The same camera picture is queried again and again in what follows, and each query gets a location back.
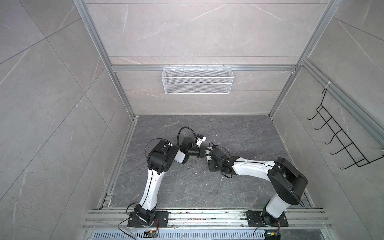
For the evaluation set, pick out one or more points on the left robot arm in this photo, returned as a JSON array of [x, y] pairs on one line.
[[159, 161]]

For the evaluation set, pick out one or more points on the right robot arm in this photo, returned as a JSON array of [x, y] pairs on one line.
[[289, 183]]

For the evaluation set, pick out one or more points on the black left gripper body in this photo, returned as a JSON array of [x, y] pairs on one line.
[[198, 152]]

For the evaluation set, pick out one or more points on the white wire mesh basket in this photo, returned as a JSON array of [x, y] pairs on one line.
[[197, 80]]

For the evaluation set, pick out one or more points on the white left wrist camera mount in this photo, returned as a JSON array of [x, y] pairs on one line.
[[200, 139]]

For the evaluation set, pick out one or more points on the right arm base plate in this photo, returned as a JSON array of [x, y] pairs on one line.
[[263, 219]]

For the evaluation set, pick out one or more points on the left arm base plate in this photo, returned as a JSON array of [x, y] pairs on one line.
[[148, 219]]

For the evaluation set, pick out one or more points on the aluminium corner frame post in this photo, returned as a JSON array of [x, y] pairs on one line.
[[328, 14]]

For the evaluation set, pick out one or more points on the left aluminium frame post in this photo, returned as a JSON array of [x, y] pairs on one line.
[[90, 26]]

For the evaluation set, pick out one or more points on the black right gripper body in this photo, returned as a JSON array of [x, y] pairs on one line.
[[213, 167]]

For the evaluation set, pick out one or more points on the aluminium front rail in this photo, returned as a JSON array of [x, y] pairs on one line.
[[209, 219]]

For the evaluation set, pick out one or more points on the black wire hook rack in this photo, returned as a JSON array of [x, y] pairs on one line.
[[339, 134]]

